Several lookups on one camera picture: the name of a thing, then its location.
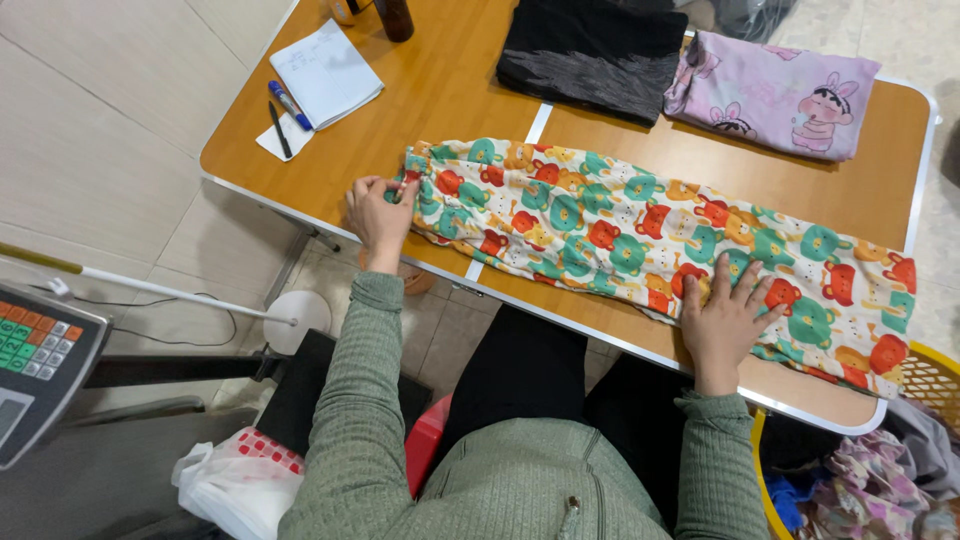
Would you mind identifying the person's right hand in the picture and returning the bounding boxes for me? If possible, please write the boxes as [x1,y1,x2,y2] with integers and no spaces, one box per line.
[678,252,789,398]

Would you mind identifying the person's left hand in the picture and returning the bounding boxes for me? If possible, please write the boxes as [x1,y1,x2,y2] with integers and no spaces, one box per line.
[344,173,422,276]

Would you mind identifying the colourful bear print garment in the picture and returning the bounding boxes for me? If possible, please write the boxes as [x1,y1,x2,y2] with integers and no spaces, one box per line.
[384,137,918,401]

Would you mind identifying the brown round object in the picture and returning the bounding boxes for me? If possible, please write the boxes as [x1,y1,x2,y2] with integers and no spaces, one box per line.
[358,247,438,297]

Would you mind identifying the grey metal table leg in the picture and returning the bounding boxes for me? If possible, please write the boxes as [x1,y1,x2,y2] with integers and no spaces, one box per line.
[261,204,343,309]

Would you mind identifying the black pen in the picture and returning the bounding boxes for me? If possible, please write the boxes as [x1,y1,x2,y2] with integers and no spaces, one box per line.
[267,100,294,161]

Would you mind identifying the white paper slip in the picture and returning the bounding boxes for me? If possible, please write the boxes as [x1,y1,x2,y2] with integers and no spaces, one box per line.
[255,112,316,163]

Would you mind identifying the blue marker pen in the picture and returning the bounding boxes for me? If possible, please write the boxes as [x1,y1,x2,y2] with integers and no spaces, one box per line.
[267,80,314,133]

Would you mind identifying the white paper notepad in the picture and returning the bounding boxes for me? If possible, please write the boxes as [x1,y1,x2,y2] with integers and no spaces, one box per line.
[268,18,386,132]

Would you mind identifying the person's black trousers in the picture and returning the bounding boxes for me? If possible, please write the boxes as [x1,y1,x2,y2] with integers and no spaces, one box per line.
[438,303,699,530]

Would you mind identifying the black flat board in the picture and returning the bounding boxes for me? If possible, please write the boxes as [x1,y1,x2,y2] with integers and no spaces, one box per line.
[254,328,435,459]

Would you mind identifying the dark brown bottle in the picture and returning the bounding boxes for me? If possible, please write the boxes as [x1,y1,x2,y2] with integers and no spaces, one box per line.
[372,0,416,44]

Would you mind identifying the white pole with round base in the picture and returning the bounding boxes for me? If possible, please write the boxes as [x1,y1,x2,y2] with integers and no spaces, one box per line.
[0,240,333,357]

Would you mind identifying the yellow basket of clothes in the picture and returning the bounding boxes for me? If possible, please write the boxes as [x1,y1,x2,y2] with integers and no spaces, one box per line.
[749,340,960,540]

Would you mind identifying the yellow round container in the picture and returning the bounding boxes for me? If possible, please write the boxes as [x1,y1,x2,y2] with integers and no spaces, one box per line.
[328,0,375,28]

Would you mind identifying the red plastic stool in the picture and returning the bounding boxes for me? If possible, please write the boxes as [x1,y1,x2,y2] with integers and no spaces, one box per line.
[404,393,456,501]

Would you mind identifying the pink cartoon print garment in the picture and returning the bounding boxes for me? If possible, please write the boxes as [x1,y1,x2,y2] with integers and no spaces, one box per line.
[663,30,883,163]

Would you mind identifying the person's green knit sweater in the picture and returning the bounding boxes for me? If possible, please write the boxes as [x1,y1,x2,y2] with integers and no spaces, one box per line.
[408,417,687,540]

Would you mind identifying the black folded garment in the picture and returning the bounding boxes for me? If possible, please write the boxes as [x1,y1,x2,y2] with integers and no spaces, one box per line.
[495,0,690,129]

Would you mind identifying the white plastic bag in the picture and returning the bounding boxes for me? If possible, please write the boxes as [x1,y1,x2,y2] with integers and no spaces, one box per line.
[171,426,306,540]

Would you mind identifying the black plastic bag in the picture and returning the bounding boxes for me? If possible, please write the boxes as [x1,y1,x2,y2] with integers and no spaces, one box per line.
[711,0,801,43]

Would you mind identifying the grey electronic scale display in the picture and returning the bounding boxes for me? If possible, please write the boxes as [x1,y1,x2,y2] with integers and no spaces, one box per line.
[0,280,114,471]

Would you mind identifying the grey metal scale platform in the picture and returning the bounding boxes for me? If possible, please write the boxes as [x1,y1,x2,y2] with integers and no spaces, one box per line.
[0,396,261,540]

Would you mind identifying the black cable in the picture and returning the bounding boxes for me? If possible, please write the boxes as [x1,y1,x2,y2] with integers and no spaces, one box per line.
[30,283,239,349]

